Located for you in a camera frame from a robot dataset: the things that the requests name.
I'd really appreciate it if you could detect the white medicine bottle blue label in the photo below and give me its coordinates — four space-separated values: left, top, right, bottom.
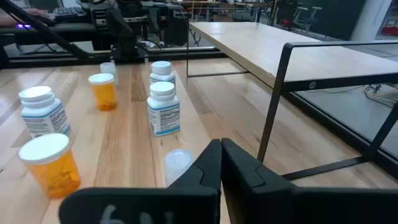
18 86 72 139
146 81 181 137
149 60 177 94

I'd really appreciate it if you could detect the clear plastic pill bottle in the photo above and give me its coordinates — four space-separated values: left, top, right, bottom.
164 148 194 187
99 62 119 88

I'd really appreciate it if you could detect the white round pillar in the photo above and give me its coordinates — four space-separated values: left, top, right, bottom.
351 0 393 42

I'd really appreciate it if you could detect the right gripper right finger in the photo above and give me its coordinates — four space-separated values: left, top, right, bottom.
221 138 398 224

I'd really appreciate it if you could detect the red box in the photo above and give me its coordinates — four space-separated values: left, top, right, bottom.
381 26 398 37

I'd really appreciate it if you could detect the black computer keyboard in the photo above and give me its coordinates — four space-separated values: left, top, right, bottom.
53 5 87 23

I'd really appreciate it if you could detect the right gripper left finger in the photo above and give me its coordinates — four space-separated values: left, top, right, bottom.
58 139 222 224

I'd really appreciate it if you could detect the person's hand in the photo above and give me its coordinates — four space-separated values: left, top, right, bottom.
0 8 50 27

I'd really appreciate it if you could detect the black computer mouse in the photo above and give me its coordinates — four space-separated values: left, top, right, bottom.
14 15 57 30

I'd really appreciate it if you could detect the orange pill bottle white cap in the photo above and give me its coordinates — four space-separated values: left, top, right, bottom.
17 133 81 200
88 73 118 112

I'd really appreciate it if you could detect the grey office chair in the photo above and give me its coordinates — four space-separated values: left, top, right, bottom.
290 5 323 34

